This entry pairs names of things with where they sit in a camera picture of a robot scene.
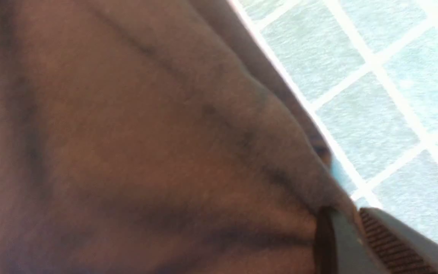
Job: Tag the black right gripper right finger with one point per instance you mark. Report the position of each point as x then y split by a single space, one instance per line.
401 249

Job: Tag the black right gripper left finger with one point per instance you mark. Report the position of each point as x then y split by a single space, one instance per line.
339 248

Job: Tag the green gridded cutting mat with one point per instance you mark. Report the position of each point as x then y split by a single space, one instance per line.
367 72

